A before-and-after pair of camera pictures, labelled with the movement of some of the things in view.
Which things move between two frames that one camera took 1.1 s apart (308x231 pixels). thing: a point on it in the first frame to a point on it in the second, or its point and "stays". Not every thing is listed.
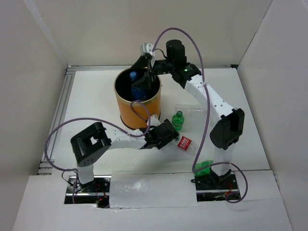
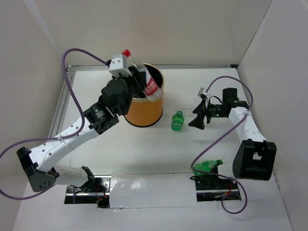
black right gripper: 143,61 to 200,109
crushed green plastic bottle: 203,172 stays
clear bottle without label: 190,109 stays
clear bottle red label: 183,143 to 151,89
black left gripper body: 164,142 to 133,86
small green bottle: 178,121 stays
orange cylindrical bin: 135,113 stays
